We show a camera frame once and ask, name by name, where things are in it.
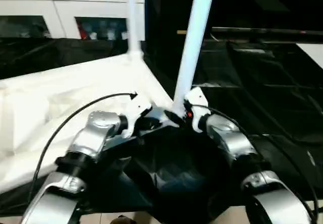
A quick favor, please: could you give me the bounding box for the black bar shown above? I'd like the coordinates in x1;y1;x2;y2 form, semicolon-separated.
209;27;323;38

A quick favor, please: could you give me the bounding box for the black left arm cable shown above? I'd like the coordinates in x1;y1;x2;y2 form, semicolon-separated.
28;91;139;207

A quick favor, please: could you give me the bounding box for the white cabinet with glass doors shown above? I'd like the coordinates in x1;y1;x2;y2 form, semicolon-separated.
0;0;147;41

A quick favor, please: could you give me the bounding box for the black plastic mat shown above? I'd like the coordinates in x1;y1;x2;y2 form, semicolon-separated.
0;32;323;223

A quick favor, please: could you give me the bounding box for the white plastic table leg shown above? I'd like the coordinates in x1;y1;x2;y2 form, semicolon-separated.
125;0;145;61
172;0;218;116

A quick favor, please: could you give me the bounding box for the white plastic table top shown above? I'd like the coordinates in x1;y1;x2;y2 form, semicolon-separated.
0;51;180;194

